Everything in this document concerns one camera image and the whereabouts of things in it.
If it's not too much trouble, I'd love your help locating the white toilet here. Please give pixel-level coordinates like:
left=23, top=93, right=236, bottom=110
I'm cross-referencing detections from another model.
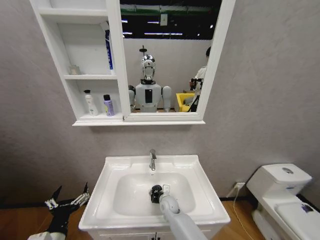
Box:
left=245, top=163, right=320, bottom=240

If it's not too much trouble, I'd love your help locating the chrome faucet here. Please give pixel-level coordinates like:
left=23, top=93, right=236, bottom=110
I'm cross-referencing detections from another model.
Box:
left=148, top=148, right=158, bottom=172

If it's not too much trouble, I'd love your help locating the white power cable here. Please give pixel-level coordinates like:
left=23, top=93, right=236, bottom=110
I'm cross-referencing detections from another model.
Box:
left=225, top=185, right=247, bottom=232

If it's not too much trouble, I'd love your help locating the blue and white tube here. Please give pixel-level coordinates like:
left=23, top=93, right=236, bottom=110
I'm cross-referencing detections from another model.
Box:
left=103, top=29, right=115, bottom=71

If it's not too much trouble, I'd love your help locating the white-framed mirror door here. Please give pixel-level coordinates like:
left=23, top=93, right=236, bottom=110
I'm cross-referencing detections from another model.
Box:
left=109, top=0, right=236, bottom=122

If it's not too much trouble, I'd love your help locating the small grey box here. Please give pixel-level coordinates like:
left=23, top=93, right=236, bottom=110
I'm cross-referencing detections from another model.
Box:
left=67, top=65, right=82, bottom=76

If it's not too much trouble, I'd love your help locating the white bottle black cap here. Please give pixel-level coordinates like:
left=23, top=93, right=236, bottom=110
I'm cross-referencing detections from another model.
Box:
left=83, top=89, right=99, bottom=117

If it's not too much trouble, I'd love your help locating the white ceramic washbasin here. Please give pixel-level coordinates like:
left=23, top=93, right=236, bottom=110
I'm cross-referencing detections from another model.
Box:
left=78, top=154, right=231, bottom=232

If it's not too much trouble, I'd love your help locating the purple bottle black cap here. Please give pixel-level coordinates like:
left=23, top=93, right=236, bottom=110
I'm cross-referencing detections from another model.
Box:
left=102, top=94, right=116, bottom=118

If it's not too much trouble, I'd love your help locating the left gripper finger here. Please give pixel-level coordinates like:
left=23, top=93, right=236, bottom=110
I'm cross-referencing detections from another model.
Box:
left=44, top=185, right=63, bottom=210
left=70, top=181, right=91, bottom=207

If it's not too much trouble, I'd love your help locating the white vanity cabinet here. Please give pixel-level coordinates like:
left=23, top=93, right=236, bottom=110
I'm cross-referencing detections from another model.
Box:
left=86, top=227, right=212, bottom=240

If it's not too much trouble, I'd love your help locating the white wall cabinet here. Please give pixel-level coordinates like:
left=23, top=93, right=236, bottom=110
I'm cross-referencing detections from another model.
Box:
left=29, top=0, right=206, bottom=127

